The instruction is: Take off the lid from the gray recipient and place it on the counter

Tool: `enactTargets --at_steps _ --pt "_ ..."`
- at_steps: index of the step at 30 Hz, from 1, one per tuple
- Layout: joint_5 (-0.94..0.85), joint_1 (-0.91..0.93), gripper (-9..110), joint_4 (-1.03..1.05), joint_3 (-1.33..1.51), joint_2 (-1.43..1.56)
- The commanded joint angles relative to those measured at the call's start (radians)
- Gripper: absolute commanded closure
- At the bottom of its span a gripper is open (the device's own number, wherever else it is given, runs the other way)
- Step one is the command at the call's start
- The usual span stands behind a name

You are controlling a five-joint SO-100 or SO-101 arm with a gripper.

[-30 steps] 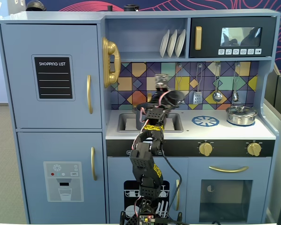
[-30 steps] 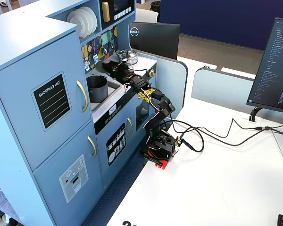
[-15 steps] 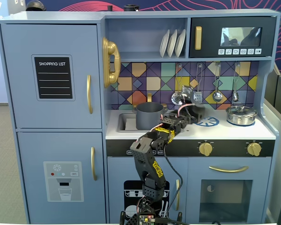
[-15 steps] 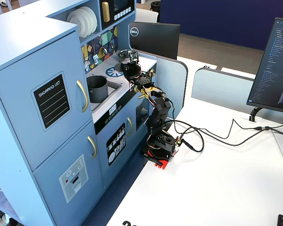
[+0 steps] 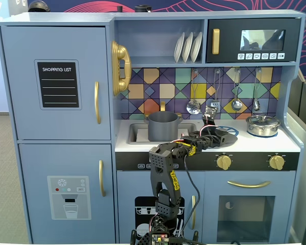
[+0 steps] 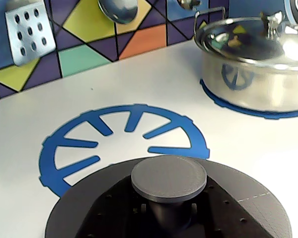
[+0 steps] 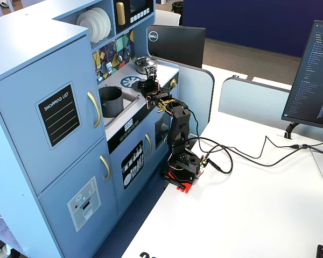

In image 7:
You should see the looped black cable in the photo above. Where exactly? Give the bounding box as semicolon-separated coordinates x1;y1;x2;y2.
188;109;234;175

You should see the gold freezer door handle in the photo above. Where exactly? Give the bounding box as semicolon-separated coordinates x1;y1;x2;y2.
99;155;111;181

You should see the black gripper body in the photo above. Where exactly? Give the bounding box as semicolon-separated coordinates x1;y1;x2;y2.
142;80;161;98

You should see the white chair back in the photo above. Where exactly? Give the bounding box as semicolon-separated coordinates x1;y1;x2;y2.
155;9;182;27

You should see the gray pot lid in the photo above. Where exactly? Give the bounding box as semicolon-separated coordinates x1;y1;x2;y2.
131;79;149;91

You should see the steel slotted spatula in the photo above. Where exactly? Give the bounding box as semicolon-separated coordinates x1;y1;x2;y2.
104;45;114;75

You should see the blue freezer door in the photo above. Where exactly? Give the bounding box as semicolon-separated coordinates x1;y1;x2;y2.
37;138;120;258

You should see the stainless steel pot lid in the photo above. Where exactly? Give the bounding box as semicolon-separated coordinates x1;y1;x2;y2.
133;56;156;68

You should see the steel ladle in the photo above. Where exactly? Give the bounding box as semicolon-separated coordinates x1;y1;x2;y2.
115;40;124;63

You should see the blue fridge door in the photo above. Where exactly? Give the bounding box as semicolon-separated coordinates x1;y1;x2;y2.
0;34;106;196

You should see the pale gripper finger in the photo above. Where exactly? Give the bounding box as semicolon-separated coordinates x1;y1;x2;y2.
145;66;158;81

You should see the blue dishwasher door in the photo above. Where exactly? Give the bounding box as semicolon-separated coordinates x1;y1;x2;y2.
109;107;157;213

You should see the monitor showing code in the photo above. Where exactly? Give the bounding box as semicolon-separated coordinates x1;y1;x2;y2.
281;20;323;132

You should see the gray pot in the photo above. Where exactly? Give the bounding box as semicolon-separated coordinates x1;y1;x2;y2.
98;85;124;118

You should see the grey ice dispenser sticker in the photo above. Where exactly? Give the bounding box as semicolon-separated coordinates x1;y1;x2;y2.
67;176;102;232

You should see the small steel spoon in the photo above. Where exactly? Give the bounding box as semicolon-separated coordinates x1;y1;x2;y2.
124;37;132;58

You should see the long black cable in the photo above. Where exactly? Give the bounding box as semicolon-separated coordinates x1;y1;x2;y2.
188;135;323;168

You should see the gold dishwasher handle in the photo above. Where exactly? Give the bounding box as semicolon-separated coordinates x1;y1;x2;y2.
144;133;153;156

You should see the blue toy kitchen unit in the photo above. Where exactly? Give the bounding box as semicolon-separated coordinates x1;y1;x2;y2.
0;0;180;258

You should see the steel skimmer spoon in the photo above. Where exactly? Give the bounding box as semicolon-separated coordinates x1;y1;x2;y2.
95;49;103;82

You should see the black Dell monitor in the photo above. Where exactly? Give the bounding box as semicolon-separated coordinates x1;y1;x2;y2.
147;24;207;69

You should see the red robot base mount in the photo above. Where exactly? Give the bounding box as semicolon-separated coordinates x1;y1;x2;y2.
163;169;204;194

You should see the black toy microwave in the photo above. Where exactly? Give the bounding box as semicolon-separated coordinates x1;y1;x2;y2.
113;0;155;34

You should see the black shopping list board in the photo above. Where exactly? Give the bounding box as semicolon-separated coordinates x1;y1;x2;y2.
34;81;83;151

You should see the grey sink basin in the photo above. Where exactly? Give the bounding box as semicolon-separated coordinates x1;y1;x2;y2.
98;85;141;127

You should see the pale desk divider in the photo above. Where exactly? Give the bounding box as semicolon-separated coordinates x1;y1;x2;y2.
174;63;215;135
218;77;293;118

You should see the white plate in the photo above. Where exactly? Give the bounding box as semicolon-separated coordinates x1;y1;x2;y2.
83;9;106;41
75;11;98;44
90;7;111;38

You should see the gold fridge door handle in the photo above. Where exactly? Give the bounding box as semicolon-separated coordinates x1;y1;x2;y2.
86;90;102;129

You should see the black trash bin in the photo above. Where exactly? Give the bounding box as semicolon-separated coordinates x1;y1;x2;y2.
171;1;184;16

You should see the gold microwave handle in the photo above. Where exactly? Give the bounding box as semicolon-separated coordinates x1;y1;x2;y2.
115;2;126;26

